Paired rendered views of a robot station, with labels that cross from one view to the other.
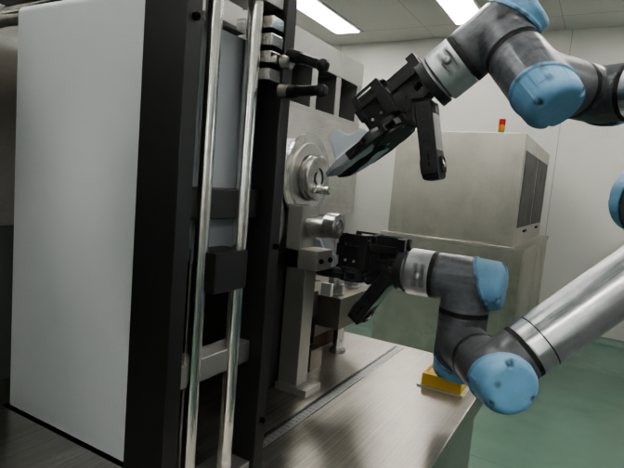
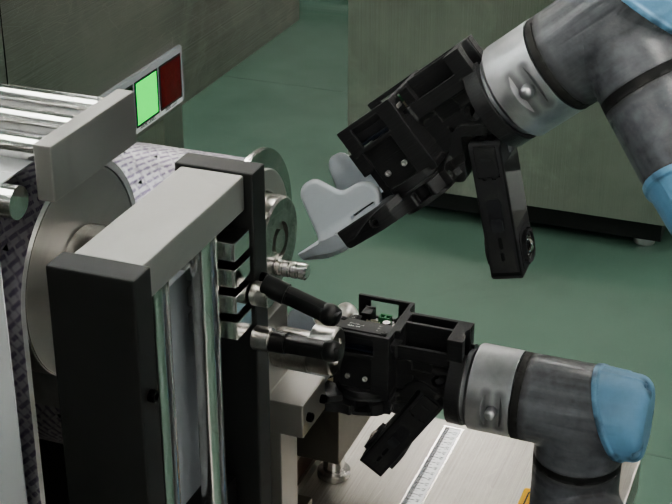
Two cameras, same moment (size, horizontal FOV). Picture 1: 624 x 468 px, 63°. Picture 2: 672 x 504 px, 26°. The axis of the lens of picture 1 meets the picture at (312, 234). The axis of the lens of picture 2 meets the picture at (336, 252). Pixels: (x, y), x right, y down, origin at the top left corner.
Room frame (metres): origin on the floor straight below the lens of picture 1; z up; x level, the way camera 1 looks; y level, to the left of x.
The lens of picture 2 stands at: (-0.22, 0.11, 1.76)
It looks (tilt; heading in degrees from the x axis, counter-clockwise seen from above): 26 degrees down; 351
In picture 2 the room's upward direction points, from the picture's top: straight up
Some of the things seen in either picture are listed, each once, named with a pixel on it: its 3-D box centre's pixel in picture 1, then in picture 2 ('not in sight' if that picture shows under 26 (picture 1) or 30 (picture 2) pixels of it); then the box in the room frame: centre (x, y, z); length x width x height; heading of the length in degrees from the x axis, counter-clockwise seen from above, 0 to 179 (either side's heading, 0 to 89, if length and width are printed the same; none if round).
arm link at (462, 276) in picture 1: (467, 282); (583, 410); (0.78, -0.25, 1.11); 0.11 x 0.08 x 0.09; 60
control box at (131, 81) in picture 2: not in sight; (132, 106); (1.36, 0.11, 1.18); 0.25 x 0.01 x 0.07; 151
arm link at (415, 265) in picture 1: (419, 272); (491, 390); (0.81, -0.18, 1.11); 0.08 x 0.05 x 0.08; 150
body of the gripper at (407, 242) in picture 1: (374, 260); (403, 364); (0.86, -0.11, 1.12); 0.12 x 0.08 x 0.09; 60
